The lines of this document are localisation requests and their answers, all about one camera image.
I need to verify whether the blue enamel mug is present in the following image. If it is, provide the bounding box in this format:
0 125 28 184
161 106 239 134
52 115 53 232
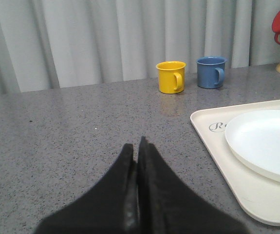
197 56 227 89

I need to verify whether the yellow enamel mug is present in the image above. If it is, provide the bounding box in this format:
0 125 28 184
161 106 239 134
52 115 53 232
156 61 186 94

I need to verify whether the grey pleated curtain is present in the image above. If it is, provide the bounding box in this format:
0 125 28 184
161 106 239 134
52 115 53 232
0 0 280 94

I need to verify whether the cream rabbit serving tray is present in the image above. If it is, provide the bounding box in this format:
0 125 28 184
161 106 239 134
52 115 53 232
190 100 280 226

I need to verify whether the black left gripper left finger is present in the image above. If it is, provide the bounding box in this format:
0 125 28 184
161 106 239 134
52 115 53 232
35 144 138 234

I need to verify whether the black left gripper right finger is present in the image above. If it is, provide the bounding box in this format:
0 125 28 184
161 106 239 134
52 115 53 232
137 137 248 234

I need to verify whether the white round plate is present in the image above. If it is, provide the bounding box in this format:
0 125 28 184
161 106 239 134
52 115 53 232
224 110 280 182

